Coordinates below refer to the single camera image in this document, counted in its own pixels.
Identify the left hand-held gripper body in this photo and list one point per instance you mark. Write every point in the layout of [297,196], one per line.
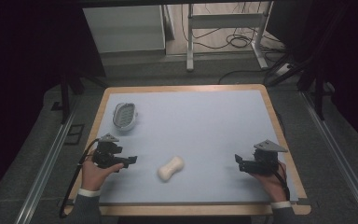
[105,154]

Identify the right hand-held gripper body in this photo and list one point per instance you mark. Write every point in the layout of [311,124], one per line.
[262,160]

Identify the white soap bar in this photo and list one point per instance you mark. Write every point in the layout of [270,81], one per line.
[171,168]

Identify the grey mesh bowl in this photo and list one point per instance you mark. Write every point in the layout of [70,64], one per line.
[124,116]

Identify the person's left hand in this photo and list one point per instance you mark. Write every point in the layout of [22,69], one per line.
[95,174]

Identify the person's right hand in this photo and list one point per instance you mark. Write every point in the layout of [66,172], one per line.
[272,184]

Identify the light blue table mat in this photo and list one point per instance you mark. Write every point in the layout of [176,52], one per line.
[192,140]

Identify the black metal stand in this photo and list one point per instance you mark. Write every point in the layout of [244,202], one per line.
[66,93]
[315,81]

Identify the white cabinet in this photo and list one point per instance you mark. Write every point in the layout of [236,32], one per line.
[126,28]

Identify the white metal stand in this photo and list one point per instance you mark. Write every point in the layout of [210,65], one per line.
[227,28]

